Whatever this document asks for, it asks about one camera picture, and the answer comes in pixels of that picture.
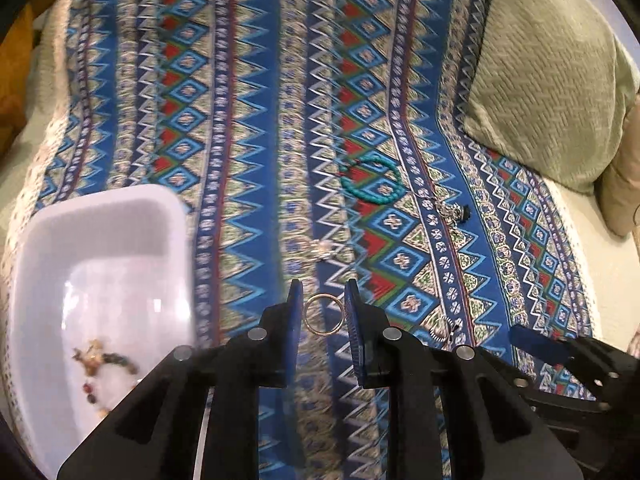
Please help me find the silver pendant with black bead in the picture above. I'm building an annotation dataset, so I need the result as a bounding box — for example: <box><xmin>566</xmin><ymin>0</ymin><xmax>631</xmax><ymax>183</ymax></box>
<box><xmin>436</xmin><ymin>199</ymin><xmax>472</xmax><ymax>223</ymax></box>

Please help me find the brown beaded bracelet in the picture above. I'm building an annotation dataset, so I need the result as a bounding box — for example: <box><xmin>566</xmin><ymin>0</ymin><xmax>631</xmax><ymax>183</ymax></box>
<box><xmin>71</xmin><ymin>338</ymin><xmax>141</xmax><ymax>417</ymax></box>

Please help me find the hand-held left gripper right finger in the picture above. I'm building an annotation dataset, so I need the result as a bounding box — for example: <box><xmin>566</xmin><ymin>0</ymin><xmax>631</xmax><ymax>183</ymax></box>
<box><xmin>344</xmin><ymin>279</ymin><xmax>584</xmax><ymax>480</ymax></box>

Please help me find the clear crystal earring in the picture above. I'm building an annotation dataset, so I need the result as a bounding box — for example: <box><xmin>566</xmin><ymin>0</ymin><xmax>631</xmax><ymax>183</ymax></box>
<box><xmin>306</xmin><ymin>240</ymin><xmax>342</xmax><ymax>261</ymax></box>

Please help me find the green textured pillow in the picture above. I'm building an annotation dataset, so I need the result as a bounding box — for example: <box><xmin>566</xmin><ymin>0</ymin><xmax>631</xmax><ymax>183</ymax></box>
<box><xmin>462</xmin><ymin>0</ymin><xmax>640</xmax><ymax>196</ymax></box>

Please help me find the silver black patterned ring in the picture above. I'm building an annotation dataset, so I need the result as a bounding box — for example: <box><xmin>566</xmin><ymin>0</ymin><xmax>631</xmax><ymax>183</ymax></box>
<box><xmin>429</xmin><ymin>317</ymin><xmax>463</xmax><ymax>347</ymax></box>

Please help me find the beige cushion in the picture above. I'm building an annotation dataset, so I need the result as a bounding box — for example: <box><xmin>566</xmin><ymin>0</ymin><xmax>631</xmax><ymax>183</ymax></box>
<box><xmin>597</xmin><ymin>92</ymin><xmax>640</xmax><ymax>237</ymax></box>

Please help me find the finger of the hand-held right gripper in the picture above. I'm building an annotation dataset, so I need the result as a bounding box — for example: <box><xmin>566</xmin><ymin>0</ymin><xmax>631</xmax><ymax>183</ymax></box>
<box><xmin>508</xmin><ymin>324</ymin><xmax>628</xmax><ymax>402</ymax></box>

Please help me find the teal beaded bracelet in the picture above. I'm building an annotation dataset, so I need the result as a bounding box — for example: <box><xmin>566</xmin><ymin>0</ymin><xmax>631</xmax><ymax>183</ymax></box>
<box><xmin>338</xmin><ymin>156</ymin><xmax>404</xmax><ymax>206</ymax></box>

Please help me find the white plastic container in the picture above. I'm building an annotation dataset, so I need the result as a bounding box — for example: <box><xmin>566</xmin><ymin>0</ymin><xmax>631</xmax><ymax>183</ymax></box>
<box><xmin>5</xmin><ymin>184</ymin><xmax>197</xmax><ymax>480</ymax></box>

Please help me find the gold ring bangle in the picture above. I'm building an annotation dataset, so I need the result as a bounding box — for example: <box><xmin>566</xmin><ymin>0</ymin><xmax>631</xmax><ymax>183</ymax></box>
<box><xmin>303</xmin><ymin>293</ymin><xmax>346</xmax><ymax>336</ymax></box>

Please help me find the blue patterned blanket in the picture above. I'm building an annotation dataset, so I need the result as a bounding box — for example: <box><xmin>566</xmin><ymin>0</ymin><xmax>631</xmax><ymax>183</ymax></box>
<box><xmin>0</xmin><ymin>0</ymin><xmax>608</xmax><ymax>480</ymax></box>

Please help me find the orange-brown object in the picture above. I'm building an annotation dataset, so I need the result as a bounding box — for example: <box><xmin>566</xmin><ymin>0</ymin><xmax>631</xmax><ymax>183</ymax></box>
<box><xmin>0</xmin><ymin>4</ymin><xmax>42</xmax><ymax>128</ymax></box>

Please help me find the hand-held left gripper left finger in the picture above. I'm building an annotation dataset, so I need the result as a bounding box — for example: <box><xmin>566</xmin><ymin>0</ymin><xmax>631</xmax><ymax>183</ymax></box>
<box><xmin>56</xmin><ymin>279</ymin><xmax>304</xmax><ymax>480</ymax></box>

